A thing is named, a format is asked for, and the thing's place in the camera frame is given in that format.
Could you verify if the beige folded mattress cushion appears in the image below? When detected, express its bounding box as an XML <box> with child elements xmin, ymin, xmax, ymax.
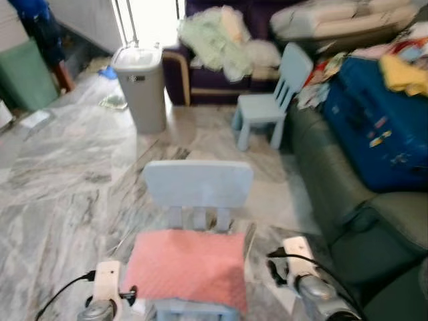
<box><xmin>270</xmin><ymin>0</ymin><xmax>423</xmax><ymax>42</ymax></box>

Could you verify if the yellow cloth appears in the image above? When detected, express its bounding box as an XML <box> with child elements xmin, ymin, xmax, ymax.
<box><xmin>379</xmin><ymin>53</ymin><xmax>428</xmax><ymax>98</ymax></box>

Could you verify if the white fluffy cloth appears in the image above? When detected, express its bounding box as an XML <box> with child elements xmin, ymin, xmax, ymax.
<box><xmin>243</xmin><ymin>39</ymin><xmax>282</xmax><ymax>69</ymax></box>

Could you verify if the blue hard-shell suitcase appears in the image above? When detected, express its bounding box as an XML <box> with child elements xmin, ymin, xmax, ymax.
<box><xmin>320</xmin><ymin>56</ymin><xmax>428</xmax><ymax>193</ymax></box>

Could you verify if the light blue child chair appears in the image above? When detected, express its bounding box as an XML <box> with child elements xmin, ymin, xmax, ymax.
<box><xmin>231</xmin><ymin>43</ymin><xmax>314</xmax><ymax>152</ymax></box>
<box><xmin>142</xmin><ymin>160</ymin><xmax>255</xmax><ymax>321</ymax></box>

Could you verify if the white paper sheet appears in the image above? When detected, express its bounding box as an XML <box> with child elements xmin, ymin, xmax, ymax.
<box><xmin>19</xmin><ymin>110</ymin><xmax>56</xmax><ymax>132</ymax></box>

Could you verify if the pink plush pillow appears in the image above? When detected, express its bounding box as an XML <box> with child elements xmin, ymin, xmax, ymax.
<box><xmin>125</xmin><ymin>230</ymin><xmax>249</xmax><ymax>313</ymax></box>

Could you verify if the metal pole stand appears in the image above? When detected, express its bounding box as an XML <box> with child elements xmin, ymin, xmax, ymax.
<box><xmin>112</xmin><ymin>0</ymin><xmax>140</xmax><ymax>49</ymax></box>

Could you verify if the person in blue clothes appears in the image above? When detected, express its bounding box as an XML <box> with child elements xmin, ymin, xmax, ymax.
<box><xmin>7</xmin><ymin>0</ymin><xmax>75</xmax><ymax>94</ymax></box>

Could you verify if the small blue floor item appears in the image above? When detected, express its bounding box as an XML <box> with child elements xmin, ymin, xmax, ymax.
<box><xmin>99</xmin><ymin>66</ymin><xmax>119</xmax><ymax>80</ymax></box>

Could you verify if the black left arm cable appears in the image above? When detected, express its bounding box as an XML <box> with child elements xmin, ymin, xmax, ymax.
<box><xmin>35</xmin><ymin>270</ymin><xmax>98</xmax><ymax>321</ymax></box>

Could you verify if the colourful clutter pile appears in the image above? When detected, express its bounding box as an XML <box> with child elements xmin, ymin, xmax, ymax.
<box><xmin>296</xmin><ymin>23</ymin><xmax>428</xmax><ymax>110</ymax></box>

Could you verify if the dark green leather sofa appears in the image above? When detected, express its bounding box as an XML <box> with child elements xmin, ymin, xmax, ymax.
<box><xmin>287</xmin><ymin>99</ymin><xmax>428</xmax><ymax>321</ymax></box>

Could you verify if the green cabinet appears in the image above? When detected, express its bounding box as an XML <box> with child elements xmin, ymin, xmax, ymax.
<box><xmin>0</xmin><ymin>39</ymin><xmax>59</xmax><ymax>112</ymax></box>

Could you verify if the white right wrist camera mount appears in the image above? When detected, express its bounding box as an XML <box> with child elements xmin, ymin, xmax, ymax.
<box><xmin>282</xmin><ymin>235</ymin><xmax>316</xmax><ymax>279</ymax></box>

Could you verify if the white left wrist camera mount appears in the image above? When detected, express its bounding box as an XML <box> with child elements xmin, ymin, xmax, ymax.
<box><xmin>92</xmin><ymin>260</ymin><xmax>125</xmax><ymax>306</ymax></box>

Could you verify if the dark purple sofa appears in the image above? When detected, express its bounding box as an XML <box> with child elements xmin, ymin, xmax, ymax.
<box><xmin>162</xmin><ymin>0</ymin><xmax>428</xmax><ymax>107</ymax></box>

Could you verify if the light green blanket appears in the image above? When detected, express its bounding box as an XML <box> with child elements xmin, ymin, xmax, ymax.
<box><xmin>177</xmin><ymin>6</ymin><xmax>255</xmax><ymax>82</ymax></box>

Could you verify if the grey lidded waste bin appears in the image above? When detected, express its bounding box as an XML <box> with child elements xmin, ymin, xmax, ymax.
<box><xmin>111</xmin><ymin>45</ymin><xmax>167</xmax><ymax>134</ymax></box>

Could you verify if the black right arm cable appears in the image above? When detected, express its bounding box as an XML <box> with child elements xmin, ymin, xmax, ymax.
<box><xmin>267</xmin><ymin>247</ymin><xmax>366</xmax><ymax>321</ymax></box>

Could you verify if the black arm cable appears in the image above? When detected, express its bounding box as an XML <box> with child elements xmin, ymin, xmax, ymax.
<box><xmin>35</xmin><ymin>270</ymin><xmax>98</xmax><ymax>321</ymax></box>
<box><xmin>267</xmin><ymin>247</ymin><xmax>366</xmax><ymax>321</ymax></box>

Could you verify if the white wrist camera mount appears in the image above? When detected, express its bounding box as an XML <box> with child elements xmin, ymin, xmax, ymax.
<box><xmin>92</xmin><ymin>260</ymin><xmax>125</xmax><ymax>306</ymax></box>
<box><xmin>282</xmin><ymin>235</ymin><xmax>316</xmax><ymax>279</ymax></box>

